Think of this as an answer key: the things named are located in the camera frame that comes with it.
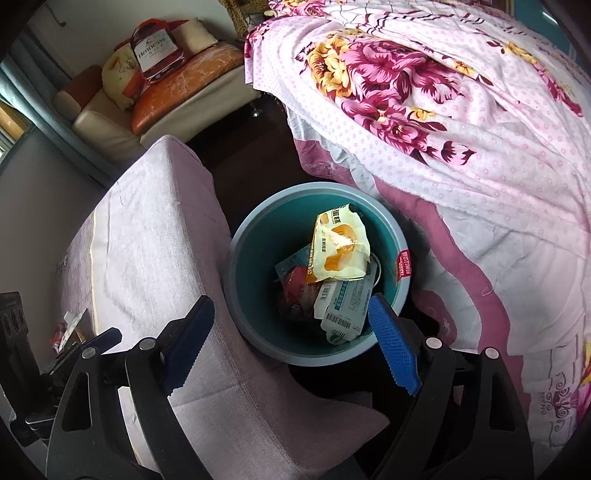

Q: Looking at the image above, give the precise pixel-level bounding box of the light blue paper card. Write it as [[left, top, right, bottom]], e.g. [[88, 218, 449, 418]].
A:
[[276, 244, 315, 282]]

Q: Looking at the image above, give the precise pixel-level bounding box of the bottle-shaped pillow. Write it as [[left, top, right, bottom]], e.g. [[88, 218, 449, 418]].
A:
[[130, 18, 189, 84]]

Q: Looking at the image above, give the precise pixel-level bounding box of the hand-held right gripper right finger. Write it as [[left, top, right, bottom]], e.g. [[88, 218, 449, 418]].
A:
[[367, 293, 532, 480]]

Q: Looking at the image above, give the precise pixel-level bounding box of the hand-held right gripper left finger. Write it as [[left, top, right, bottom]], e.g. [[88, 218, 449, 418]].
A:
[[46, 295, 215, 480]]

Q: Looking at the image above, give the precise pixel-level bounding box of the pink floral quilt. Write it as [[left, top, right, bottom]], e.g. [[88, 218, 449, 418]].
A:
[[244, 0, 591, 462]]

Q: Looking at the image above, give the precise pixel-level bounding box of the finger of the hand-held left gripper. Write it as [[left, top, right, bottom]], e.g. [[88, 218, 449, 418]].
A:
[[55, 327, 122, 367]]

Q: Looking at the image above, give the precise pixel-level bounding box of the orange seat cushion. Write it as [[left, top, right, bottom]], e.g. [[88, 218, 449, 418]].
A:
[[130, 46, 244, 132]]

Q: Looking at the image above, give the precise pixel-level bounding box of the cream pillow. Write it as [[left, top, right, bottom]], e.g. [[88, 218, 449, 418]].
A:
[[178, 18, 218, 58]]

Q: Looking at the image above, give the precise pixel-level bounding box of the cream cake snack wrapper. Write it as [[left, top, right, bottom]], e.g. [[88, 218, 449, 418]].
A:
[[308, 204, 371, 283]]

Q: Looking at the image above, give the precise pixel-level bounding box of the yellow cartoon pillow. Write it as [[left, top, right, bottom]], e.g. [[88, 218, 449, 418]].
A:
[[102, 51, 148, 109]]

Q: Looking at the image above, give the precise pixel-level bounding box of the white medicine box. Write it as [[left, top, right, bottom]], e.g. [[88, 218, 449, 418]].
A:
[[314, 277, 377, 344]]

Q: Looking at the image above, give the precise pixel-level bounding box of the cream sofa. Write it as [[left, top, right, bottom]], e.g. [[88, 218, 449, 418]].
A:
[[53, 60, 262, 160]]

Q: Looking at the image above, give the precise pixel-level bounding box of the leopard print curtain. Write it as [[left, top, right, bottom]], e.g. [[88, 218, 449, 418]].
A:
[[219, 0, 273, 38]]

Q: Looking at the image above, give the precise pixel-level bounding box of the red orange snack wrapper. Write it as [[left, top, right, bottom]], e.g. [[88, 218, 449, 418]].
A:
[[50, 323, 70, 354]]

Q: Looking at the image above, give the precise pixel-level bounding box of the white plastic wrapper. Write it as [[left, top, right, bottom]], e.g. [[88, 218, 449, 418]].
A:
[[62, 310, 88, 333]]

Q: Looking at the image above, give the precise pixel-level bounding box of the teal trash bin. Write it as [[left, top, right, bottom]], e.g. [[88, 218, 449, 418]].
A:
[[227, 183, 411, 367]]

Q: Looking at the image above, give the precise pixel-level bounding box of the teal curtain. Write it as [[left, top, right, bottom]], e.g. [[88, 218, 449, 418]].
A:
[[0, 37, 116, 185]]

